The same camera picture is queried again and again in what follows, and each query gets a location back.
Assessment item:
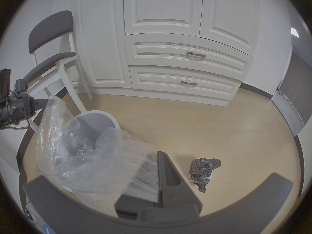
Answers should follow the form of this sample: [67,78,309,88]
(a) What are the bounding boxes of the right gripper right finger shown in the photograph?
[138,151,203,223]

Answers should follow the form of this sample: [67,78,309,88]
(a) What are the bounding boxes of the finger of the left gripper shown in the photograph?
[33,99,50,113]

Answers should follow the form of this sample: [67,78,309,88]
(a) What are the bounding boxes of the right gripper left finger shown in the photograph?
[115,152,160,220]

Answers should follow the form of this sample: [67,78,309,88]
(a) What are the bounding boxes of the black plastic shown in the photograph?
[189,158,222,193]

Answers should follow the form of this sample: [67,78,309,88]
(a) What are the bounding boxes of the clear plastic bag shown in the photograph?
[36,94,160,203]

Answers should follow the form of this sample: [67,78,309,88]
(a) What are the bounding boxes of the white trash bin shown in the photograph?
[55,110,120,194]

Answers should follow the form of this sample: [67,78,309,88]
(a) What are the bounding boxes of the white chair grey seat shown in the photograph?
[23,10,93,136]

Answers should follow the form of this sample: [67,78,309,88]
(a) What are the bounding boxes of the white wardrobe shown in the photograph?
[71,0,254,107]

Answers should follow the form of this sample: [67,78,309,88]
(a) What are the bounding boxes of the bed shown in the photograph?
[271,50,312,137]

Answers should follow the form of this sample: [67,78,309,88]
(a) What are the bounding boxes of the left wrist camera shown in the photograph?
[15,79,28,95]

